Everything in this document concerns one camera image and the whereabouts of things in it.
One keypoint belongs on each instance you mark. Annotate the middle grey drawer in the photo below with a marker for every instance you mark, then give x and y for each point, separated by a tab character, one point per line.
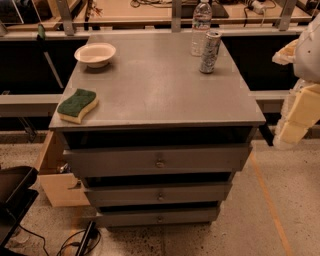
112	196

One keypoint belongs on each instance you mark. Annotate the grey drawer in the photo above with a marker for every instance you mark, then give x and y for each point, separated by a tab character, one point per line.
160	217
104	162
112	196

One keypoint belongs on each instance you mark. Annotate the top grey drawer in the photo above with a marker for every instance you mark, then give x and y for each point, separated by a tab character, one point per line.
104	162

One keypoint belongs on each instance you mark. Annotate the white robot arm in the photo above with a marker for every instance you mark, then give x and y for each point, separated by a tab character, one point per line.
306	66

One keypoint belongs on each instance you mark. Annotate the green handled tool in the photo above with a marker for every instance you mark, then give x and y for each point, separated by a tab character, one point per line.
41	38

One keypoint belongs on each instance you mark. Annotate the bottom grey drawer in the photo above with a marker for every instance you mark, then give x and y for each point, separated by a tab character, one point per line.
160	217

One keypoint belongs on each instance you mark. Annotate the light wooden box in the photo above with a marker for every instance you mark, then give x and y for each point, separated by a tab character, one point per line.
61	187

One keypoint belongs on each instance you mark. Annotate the clear plastic water bottle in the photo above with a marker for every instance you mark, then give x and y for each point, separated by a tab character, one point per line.
201	23

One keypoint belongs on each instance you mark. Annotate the silver redbull can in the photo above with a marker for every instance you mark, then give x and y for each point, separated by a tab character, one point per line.
210	51

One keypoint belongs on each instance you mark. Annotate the green and yellow sponge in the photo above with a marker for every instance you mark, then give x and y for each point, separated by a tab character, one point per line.
74	108

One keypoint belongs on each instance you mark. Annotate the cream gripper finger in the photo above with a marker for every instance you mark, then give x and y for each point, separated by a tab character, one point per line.
302	113
286	54

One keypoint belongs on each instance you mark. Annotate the black tray at left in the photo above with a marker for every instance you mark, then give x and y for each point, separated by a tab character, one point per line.
16	197

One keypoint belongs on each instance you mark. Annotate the white power adapter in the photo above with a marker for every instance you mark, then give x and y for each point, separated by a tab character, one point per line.
257	7

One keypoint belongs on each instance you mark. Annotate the grey drawer cabinet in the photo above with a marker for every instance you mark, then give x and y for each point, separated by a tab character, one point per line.
152	94

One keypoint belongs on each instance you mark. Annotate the white bowl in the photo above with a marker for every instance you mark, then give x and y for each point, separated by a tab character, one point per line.
95	55

